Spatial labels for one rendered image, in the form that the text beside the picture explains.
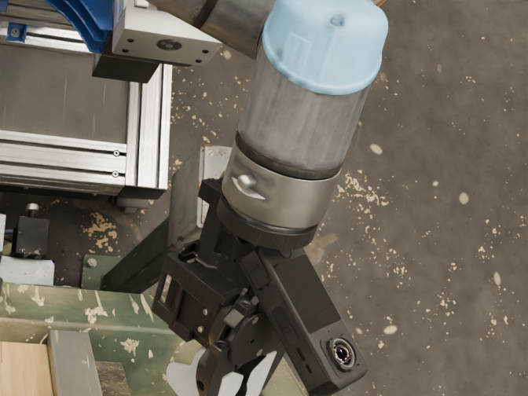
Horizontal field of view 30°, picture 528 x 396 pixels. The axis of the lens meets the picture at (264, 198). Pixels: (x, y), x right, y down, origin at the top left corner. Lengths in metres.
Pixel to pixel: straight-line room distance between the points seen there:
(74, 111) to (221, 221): 1.44
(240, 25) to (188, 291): 0.19
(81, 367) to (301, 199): 0.61
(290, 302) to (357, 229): 1.78
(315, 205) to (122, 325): 0.68
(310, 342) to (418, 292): 1.83
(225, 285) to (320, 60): 0.19
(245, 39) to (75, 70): 1.44
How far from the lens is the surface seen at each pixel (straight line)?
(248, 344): 0.71
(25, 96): 2.10
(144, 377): 1.34
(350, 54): 0.61
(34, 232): 1.45
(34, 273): 1.46
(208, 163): 1.35
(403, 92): 2.62
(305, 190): 0.64
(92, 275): 2.23
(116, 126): 2.11
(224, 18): 0.70
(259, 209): 0.65
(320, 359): 0.67
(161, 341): 1.32
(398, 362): 2.45
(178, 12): 0.72
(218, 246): 0.71
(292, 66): 0.61
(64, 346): 1.25
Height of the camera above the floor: 2.17
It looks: 66 degrees down
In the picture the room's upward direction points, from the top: 54 degrees clockwise
